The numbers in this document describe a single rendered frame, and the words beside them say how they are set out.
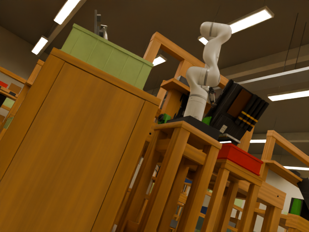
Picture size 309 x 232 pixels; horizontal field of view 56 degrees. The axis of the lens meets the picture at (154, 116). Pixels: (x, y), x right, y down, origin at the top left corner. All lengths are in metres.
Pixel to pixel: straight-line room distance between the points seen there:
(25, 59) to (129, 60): 11.18
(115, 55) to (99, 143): 0.43
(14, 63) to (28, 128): 11.21
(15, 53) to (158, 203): 11.29
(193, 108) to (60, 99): 0.92
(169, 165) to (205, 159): 0.26
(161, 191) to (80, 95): 0.68
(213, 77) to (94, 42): 0.88
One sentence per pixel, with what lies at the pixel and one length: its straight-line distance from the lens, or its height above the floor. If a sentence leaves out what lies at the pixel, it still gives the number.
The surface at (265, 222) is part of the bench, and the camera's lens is 2.82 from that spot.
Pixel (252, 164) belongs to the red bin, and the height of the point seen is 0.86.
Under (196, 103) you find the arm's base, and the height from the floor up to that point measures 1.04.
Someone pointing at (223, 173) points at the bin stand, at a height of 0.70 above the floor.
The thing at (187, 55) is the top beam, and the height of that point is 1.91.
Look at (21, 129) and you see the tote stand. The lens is 1.24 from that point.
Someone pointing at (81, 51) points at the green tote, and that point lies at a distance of 1.40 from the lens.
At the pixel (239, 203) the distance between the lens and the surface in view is 9.04.
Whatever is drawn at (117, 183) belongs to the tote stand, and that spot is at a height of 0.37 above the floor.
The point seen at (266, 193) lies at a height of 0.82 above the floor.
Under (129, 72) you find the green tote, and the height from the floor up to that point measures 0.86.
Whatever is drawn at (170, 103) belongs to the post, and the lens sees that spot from 2.86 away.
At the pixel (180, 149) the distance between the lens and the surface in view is 1.66.
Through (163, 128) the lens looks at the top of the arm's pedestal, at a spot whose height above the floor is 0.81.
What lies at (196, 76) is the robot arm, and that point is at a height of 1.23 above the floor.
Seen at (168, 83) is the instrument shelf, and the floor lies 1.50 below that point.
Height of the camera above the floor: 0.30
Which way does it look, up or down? 18 degrees up
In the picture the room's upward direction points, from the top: 22 degrees clockwise
